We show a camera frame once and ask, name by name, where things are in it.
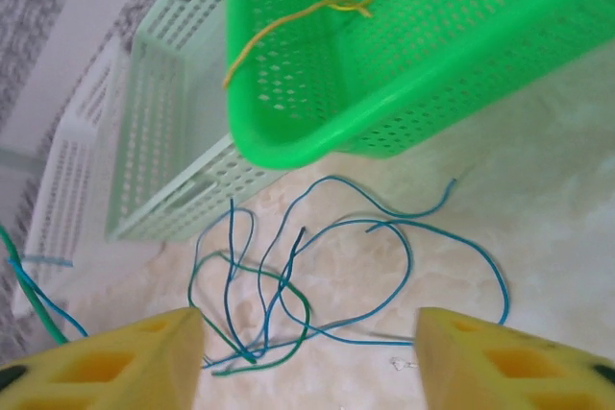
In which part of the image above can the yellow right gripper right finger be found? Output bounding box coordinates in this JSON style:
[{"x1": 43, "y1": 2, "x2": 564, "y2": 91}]
[{"x1": 413, "y1": 306, "x2": 615, "y2": 410}]

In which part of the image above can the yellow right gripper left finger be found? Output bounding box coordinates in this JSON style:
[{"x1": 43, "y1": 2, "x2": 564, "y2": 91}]
[{"x1": 0, "y1": 306, "x2": 206, "y2": 410}]

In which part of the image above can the green cable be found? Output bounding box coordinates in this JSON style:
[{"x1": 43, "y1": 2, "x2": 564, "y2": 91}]
[
  {"x1": 0, "y1": 225, "x2": 68, "y2": 347},
  {"x1": 186, "y1": 252, "x2": 312, "y2": 377}
]

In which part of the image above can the blue cable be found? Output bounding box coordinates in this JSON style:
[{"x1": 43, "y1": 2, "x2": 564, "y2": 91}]
[
  {"x1": 278, "y1": 219, "x2": 508, "y2": 347},
  {"x1": 7, "y1": 220, "x2": 414, "y2": 371},
  {"x1": 247, "y1": 175, "x2": 458, "y2": 363},
  {"x1": 194, "y1": 197, "x2": 256, "y2": 363}
]

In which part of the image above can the white perforated plastic basket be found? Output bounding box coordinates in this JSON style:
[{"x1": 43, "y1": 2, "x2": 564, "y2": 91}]
[{"x1": 9, "y1": 37, "x2": 167, "y2": 329}]

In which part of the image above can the pale green perforated plastic basket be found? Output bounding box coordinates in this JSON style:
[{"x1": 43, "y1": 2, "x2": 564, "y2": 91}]
[{"x1": 104, "y1": 0, "x2": 289, "y2": 243}]

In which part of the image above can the bright green perforated plastic basket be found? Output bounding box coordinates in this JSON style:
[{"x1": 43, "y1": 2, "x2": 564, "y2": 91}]
[{"x1": 223, "y1": 0, "x2": 615, "y2": 171}]

